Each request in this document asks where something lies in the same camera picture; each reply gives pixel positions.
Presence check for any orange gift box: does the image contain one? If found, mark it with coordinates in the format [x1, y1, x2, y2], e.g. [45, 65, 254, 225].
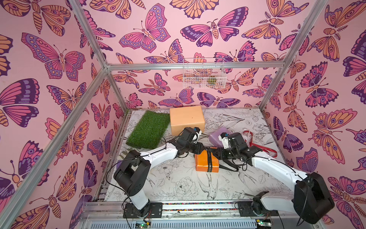
[194, 150, 220, 173]

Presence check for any lilac gift box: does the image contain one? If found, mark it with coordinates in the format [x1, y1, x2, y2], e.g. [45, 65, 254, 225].
[209, 127, 232, 148]

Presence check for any black printed ribbon bow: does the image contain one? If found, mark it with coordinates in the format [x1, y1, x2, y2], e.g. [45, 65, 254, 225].
[205, 147, 239, 173]

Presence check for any red satin ribbon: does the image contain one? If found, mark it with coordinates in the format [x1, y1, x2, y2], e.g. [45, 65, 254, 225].
[241, 130, 278, 158]

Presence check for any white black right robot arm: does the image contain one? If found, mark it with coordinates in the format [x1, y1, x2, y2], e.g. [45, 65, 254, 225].
[218, 133, 335, 224]

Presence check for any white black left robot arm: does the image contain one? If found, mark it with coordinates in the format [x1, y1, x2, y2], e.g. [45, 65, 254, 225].
[113, 127, 204, 217]

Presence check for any green artificial grass mat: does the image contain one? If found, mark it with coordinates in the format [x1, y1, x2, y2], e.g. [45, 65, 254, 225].
[126, 111, 170, 149]

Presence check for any white wire basket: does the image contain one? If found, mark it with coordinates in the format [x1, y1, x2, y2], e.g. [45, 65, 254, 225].
[182, 62, 227, 90]

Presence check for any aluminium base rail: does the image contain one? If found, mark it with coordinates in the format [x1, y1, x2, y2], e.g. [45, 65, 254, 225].
[77, 199, 326, 229]

